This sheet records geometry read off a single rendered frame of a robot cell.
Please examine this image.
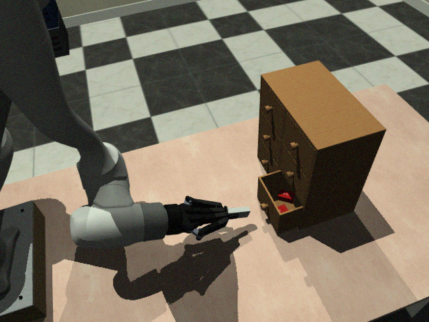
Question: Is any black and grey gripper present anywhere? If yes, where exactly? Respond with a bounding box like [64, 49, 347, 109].
[164, 196, 251, 241]

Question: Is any small red block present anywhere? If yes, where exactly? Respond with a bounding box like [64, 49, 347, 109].
[278, 189, 296, 203]
[278, 205, 288, 213]

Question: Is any brown wooden chest of drawers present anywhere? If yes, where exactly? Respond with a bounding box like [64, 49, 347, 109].
[259, 60, 386, 230]

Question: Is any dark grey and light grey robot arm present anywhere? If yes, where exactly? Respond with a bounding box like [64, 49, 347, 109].
[0, 0, 168, 296]

